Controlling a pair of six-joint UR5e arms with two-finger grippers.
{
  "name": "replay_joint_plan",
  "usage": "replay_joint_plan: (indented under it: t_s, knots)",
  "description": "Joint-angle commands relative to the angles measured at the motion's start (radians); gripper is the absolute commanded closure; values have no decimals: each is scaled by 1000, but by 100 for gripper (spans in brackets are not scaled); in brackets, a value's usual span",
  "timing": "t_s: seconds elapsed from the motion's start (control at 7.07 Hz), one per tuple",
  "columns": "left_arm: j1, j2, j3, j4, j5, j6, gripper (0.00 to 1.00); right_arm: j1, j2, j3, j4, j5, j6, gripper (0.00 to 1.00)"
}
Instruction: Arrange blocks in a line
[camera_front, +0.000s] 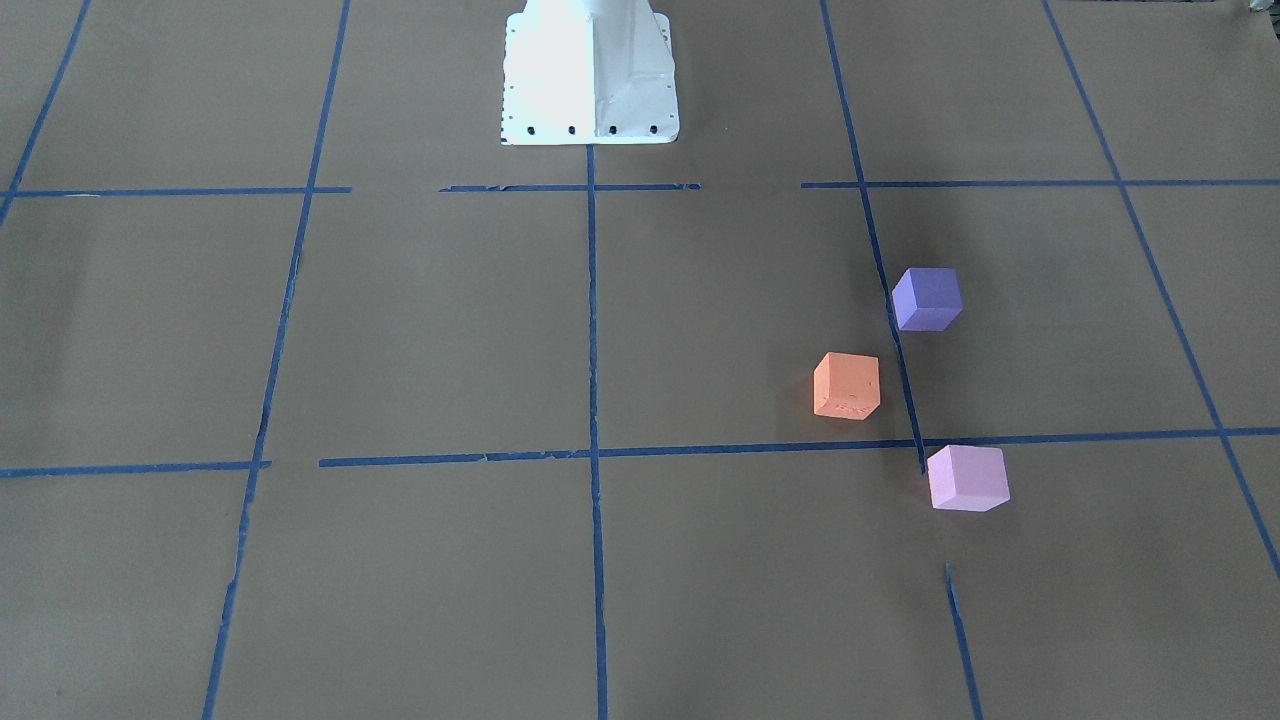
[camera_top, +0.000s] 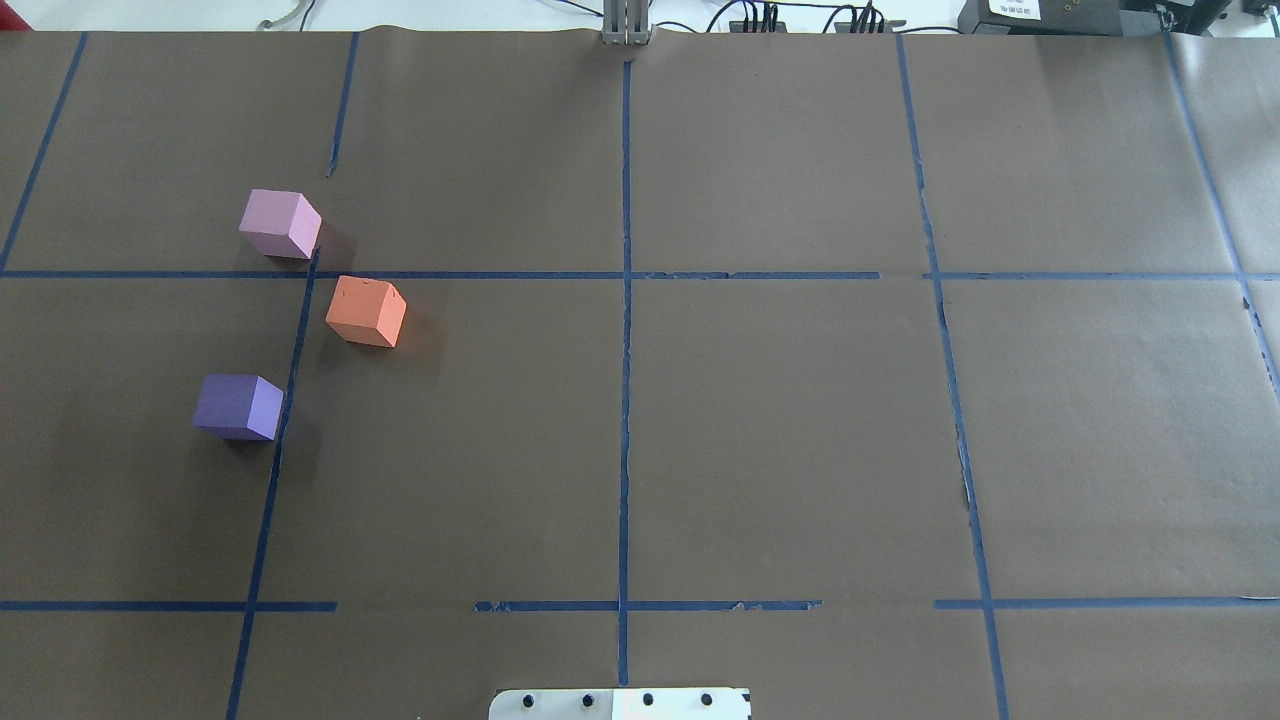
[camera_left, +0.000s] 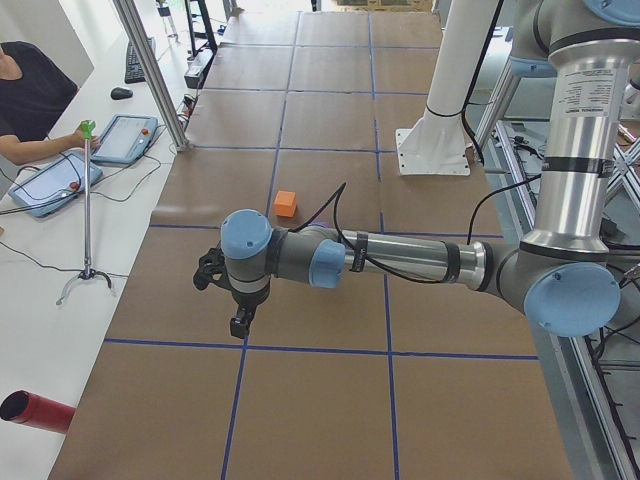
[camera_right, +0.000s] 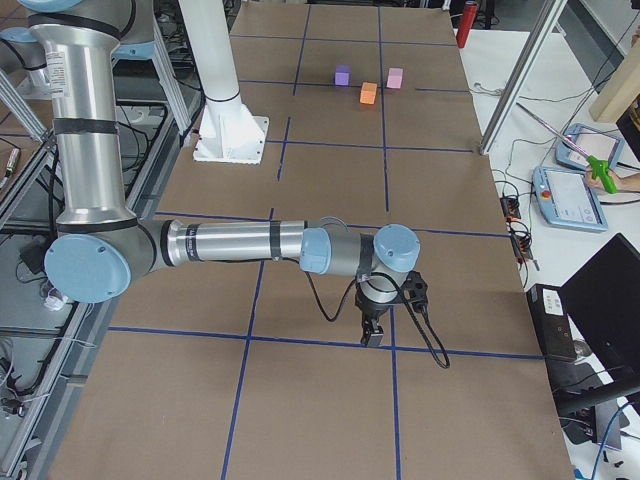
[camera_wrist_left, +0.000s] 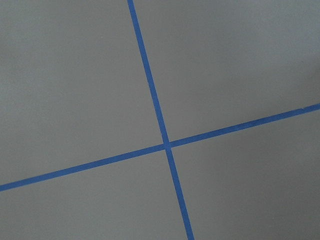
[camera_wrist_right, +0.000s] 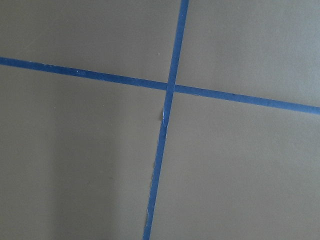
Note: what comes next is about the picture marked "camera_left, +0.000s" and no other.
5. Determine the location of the orange foam block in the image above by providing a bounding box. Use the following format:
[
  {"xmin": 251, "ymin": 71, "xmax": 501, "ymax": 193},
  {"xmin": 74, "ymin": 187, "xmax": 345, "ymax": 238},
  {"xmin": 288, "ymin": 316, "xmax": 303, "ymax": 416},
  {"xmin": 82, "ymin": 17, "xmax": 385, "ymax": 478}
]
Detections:
[{"xmin": 273, "ymin": 190, "xmax": 297, "ymax": 218}]

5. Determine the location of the near teach pendant tablet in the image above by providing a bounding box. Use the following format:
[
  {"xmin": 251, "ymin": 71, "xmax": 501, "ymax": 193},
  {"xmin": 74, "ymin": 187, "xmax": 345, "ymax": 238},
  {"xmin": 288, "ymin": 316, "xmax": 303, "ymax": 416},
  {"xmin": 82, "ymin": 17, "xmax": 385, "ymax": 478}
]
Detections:
[{"xmin": 9, "ymin": 152, "xmax": 84, "ymax": 218}]

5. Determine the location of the green handled reacher grabber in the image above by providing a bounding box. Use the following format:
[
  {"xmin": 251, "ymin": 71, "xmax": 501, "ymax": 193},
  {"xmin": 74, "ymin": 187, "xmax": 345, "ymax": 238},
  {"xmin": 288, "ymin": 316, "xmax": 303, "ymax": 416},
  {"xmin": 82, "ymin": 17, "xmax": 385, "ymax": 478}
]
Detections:
[{"xmin": 56, "ymin": 120, "xmax": 112, "ymax": 306}]

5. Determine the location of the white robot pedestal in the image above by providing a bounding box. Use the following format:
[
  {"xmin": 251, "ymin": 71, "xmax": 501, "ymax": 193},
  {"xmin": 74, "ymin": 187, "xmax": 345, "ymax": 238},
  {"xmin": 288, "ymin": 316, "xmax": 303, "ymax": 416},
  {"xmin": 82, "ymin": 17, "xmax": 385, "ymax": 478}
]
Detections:
[{"xmin": 396, "ymin": 0, "xmax": 502, "ymax": 176}]

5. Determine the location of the teach pendant tablet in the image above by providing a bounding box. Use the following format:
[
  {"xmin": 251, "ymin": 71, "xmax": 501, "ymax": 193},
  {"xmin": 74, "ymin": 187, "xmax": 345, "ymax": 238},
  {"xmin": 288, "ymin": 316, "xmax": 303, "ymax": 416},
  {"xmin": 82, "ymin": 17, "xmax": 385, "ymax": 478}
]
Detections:
[
  {"xmin": 9, "ymin": 152, "xmax": 84, "ymax": 218},
  {"xmin": 91, "ymin": 114, "xmax": 158, "ymax": 166}
]

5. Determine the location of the red cylinder tube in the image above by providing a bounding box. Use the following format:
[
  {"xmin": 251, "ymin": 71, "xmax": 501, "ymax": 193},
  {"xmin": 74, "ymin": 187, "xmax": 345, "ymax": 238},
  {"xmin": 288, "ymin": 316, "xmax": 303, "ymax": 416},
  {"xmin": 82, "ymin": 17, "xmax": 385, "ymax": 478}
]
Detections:
[{"xmin": 1, "ymin": 390, "xmax": 76, "ymax": 434}]

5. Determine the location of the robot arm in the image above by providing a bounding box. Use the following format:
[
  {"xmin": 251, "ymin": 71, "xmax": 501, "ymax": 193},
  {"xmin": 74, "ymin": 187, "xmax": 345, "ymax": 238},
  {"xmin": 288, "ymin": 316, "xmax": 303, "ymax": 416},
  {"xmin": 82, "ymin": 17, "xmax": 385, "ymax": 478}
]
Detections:
[{"xmin": 194, "ymin": 1, "xmax": 639, "ymax": 338}]

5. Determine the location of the brown paper table cover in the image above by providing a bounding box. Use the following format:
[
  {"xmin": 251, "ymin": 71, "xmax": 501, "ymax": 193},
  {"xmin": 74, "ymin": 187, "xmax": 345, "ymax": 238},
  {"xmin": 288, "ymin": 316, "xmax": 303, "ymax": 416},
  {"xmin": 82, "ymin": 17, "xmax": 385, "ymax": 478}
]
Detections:
[{"xmin": 51, "ymin": 12, "xmax": 572, "ymax": 479}]

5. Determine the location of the aluminium frame post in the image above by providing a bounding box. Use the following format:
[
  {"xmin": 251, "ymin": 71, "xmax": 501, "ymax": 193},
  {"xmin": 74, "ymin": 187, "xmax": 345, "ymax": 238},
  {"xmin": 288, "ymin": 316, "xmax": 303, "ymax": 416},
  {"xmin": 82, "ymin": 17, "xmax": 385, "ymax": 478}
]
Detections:
[{"xmin": 113, "ymin": 0, "xmax": 189, "ymax": 152}]

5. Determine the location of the far teach pendant tablet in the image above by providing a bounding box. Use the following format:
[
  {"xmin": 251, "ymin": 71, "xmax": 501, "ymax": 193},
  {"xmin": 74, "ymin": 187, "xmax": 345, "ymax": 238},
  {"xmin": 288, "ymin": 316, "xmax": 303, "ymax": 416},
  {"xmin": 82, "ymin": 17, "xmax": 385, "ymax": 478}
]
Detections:
[{"xmin": 91, "ymin": 114, "xmax": 158, "ymax": 166}]

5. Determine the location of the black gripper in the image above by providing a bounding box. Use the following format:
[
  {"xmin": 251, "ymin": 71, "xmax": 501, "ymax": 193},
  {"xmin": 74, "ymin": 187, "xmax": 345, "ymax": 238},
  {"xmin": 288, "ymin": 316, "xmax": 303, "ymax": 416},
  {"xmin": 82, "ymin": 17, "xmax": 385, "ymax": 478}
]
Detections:
[{"xmin": 229, "ymin": 287, "xmax": 269, "ymax": 338}]

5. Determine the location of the black keyboard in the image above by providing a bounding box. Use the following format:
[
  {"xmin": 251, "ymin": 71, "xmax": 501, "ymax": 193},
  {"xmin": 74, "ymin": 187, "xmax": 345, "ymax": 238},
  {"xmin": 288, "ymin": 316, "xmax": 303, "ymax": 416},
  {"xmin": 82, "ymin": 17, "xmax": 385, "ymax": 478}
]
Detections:
[{"xmin": 124, "ymin": 41, "xmax": 145, "ymax": 84}]

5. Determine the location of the black computer mouse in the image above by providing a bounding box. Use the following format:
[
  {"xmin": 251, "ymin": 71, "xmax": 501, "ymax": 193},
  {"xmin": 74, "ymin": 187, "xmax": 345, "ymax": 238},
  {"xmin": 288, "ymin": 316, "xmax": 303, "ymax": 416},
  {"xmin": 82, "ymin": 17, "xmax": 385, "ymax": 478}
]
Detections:
[{"xmin": 110, "ymin": 87, "xmax": 133, "ymax": 101}]

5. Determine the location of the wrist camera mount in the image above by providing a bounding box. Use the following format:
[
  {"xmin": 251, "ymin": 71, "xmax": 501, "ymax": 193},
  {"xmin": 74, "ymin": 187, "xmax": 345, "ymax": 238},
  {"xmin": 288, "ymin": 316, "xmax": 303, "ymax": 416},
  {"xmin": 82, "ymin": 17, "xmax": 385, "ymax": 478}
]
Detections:
[{"xmin": 193, "ymin": 243, "xmax": 231, "ymax": 291}]

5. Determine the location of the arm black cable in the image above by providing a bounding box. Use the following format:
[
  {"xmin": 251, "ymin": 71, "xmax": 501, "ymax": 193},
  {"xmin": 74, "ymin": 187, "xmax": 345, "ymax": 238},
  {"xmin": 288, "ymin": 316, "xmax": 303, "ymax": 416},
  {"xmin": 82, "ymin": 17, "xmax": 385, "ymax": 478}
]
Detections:
[{"xmin": 290, "ymin": 181, "xmax": 544, "ymax": 285}]

